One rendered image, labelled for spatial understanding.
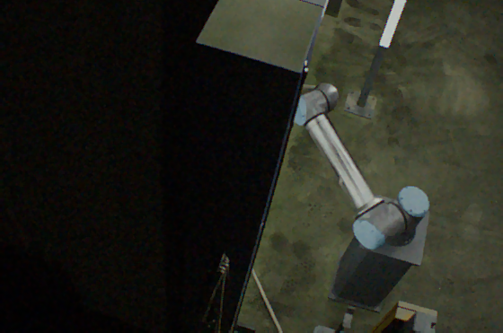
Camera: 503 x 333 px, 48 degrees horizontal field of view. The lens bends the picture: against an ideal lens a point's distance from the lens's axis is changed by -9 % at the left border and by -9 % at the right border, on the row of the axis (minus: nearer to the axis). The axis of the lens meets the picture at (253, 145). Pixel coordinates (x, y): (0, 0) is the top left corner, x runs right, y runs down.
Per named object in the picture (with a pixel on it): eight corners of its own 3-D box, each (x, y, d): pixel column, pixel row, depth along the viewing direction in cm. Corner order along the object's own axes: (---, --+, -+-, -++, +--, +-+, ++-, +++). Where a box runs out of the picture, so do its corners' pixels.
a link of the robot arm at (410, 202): (424, 223, 264) (438, 204, 250) (397, 240, 257) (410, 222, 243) (405, 198, 271) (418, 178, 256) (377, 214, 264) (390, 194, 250)
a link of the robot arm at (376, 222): (410, 229, 245) (321, 82, 263) (379, 248, 238) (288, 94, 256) (394, 238, 259) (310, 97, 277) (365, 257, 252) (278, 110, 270)
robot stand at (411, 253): (389, 266, 332) (429, 211, 280) (379, 313, 314) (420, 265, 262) (339, 251, 334) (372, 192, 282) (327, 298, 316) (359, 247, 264)
